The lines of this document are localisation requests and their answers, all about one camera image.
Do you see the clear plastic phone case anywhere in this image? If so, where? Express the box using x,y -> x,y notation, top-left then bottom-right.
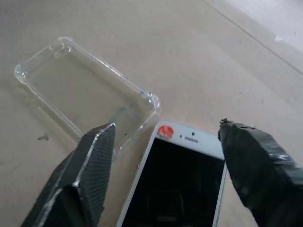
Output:
14,36 -> 161,161

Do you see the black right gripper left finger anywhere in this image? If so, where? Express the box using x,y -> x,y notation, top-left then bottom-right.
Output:
20,122 -> 116,227

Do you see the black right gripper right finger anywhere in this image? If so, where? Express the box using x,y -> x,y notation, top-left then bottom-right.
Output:
217,118 -> 303,227

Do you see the white smartphone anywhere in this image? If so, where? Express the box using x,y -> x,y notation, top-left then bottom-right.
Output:
115,120 -> 228,227

